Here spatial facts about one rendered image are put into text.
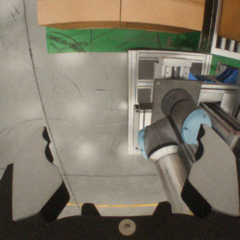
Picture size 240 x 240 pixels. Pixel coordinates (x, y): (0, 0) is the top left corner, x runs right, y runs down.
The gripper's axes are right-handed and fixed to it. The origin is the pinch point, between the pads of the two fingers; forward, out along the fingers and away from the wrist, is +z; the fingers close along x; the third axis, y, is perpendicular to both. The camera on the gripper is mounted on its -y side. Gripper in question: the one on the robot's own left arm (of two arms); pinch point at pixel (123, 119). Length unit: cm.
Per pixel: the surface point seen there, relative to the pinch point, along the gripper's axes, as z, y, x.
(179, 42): 152, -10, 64
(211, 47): 92, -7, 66
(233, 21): 77, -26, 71
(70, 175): 152, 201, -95
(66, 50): 152, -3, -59
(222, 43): 98, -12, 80
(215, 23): 92, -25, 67
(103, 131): 152, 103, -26
